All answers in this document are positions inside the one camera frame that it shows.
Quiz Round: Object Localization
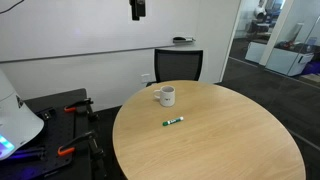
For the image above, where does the large white whiteboard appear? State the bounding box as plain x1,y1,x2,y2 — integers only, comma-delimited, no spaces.
0,0,200,62

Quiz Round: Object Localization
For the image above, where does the whiteboard eraser on tray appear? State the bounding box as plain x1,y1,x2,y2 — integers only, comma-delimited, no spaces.
173,37,195,43

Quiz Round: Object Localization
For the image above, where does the black mesh office chair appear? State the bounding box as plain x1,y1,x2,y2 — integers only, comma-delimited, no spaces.
147,49,203,86

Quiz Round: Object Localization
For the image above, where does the black orange rear clamp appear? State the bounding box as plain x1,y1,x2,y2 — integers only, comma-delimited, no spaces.
64,98,99,122

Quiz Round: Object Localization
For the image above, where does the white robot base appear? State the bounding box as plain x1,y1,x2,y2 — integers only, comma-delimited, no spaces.
0,70,44,160

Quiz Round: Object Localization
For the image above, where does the black orange front clamp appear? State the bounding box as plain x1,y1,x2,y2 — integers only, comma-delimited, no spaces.
57,130,104,159

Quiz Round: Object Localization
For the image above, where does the white cabinet behind glass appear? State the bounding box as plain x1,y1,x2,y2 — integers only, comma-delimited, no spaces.
245,41,314,76

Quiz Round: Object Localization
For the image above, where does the green whiteboard marker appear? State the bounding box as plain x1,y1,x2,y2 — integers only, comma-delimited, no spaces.
162,117,184,126

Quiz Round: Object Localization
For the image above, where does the black perforated mounting board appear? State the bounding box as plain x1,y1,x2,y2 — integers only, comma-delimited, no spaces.
0,89,92,180

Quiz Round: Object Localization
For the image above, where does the black orange clamp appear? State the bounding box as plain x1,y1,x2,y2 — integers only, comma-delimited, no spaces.
64,98,99,122
57,130,104,159

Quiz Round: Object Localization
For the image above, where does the white ceramic mug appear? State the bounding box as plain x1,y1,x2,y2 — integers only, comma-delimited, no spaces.
153,85,175,107

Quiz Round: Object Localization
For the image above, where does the white wall outlet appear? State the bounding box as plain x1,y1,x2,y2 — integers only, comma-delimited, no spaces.
141,74,151,83

